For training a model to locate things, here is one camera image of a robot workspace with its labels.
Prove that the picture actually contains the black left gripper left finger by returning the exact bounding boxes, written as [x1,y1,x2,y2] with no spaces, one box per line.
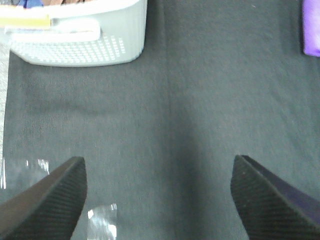
[0,156,88,240]

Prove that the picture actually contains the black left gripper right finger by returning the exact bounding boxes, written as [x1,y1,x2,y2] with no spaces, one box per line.
[230,155,320,240]

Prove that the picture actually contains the purple microfiber towel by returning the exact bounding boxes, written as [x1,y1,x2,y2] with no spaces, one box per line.
[302,0,320,57]

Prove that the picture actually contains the clear tape piece left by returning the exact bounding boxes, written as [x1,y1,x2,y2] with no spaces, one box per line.
[0,157,118,240]

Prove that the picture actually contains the black table cloth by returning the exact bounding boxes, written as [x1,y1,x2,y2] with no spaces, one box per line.
[3,0,320,240]

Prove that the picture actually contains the grey perforated laundry basket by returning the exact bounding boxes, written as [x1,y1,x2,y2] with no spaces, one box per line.
[0,0,148,67]

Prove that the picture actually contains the clothes inside grey basket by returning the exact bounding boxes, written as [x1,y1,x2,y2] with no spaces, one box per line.
[0,0,89,28]

